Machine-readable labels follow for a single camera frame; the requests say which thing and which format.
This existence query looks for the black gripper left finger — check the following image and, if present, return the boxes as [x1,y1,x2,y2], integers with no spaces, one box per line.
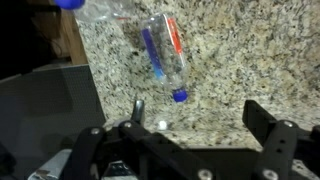
[61,99,214,180]

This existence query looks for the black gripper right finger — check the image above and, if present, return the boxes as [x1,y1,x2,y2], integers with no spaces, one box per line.
[242,99,320,180]

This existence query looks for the clear plastic water bottle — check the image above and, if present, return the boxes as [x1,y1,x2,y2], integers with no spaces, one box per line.
[139,12,192,104]
[53,0,136,24]

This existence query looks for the dark perforated board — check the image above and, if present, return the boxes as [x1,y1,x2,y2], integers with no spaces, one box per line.
[0,63,108,180]

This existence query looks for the wooden counter cabinet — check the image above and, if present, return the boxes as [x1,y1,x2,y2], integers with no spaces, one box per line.
[26,0,90,66]

